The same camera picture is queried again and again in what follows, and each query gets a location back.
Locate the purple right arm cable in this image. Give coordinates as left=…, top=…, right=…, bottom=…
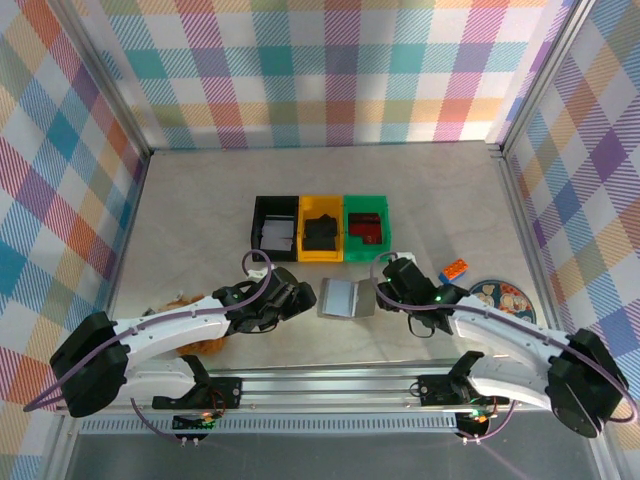
left=370, top=251, right=639, bottom=444

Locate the yellow plastic bin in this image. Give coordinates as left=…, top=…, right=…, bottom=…
left=296, top=193, right=346, bottom=264

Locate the small controller board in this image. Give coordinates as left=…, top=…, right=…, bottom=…
left=172, top=410, right=219, bottom=446
left=457, top=407, right=499, bottom=444

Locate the slotted grey cable duct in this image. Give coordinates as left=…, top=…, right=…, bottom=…
left=79, top=418, right=464, bottom=436

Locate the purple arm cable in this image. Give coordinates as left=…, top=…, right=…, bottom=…
left=370, top=251, right=639, bottom=444
left=23, top=248, right=276, bottom=444

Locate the aluminium side rail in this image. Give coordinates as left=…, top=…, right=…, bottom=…
left=491, top=142, right=556, bottom=331
left=102, top=149, right=152, bottom=321

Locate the grey card holder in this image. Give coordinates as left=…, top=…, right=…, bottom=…
left=317, top=277, right=376, bottom=320

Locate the brown plush toy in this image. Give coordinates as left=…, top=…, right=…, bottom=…
left=143, top=291, right=227, bottom=357

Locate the round cartoon print coaster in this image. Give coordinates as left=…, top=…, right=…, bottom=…
left=468, top=279, right=539, bottom=327

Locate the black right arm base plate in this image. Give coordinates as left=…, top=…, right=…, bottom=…
left=418, top=373, right=510, bottom=407

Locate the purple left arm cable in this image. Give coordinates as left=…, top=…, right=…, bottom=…
left=23, top=248, right=276, bottom=444

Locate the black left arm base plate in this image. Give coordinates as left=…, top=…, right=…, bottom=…
left=152, top=377, right=244, bottom=411

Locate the orange blue toy brick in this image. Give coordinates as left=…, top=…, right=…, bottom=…
left=438, top=258, right=471, bottom=287

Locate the black plastic bin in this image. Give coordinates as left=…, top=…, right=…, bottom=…
left=248, top=194, right=301, bottom=264

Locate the red cards stack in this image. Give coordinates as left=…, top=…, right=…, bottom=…
left=348, top=212, right=384, bottom=246

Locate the aluminium frame post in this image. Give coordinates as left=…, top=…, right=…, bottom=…
left=498, top=0, right=597, bottom=159
left=47, top=0, right=154, bottom=159

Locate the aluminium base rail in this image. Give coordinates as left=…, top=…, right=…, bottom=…
left=53, top=360, right=607, bottom=417

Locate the white cards stack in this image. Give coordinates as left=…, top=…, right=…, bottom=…
left=260, top=214, right=295, bottom=251

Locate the green plastic bin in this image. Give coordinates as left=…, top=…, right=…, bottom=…
left=342, top=193, right=391, bottom=264

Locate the black cards stack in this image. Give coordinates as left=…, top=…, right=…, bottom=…
left=303, top=213, right=337, bottom=250

